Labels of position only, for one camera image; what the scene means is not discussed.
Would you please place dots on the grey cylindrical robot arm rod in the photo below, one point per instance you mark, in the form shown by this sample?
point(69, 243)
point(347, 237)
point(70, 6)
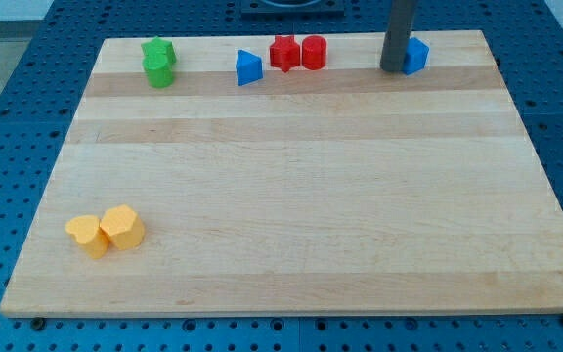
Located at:
point(397, 35)

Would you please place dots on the wooden board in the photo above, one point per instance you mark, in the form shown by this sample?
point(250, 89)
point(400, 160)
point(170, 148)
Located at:
point(334, 192)

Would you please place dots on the blue triangle block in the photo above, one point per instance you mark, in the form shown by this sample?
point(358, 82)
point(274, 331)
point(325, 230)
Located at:
point(249, 68)

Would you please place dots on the red star block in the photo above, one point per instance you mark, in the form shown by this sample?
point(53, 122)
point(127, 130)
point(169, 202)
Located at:
point(285, 53)

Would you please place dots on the red cylinder block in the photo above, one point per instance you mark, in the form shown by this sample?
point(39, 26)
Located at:
point(314, 51)

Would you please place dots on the green cylinder block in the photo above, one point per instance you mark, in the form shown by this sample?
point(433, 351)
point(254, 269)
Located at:
point(158, 70)

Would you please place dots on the yellow hexagon block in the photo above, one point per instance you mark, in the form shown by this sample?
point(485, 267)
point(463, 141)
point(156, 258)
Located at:
point(123, 227)

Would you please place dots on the green star block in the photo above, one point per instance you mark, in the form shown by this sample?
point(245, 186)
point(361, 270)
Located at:
point(160, 47)

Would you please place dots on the blue cube block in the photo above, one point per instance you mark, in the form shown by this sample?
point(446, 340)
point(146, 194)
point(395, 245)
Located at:
point(415, 56)

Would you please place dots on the yellow heart block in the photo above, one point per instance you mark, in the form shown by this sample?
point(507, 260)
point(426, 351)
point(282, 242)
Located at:
point(89, 236)

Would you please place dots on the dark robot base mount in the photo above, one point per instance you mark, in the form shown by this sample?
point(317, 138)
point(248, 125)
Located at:
point(255, 8)

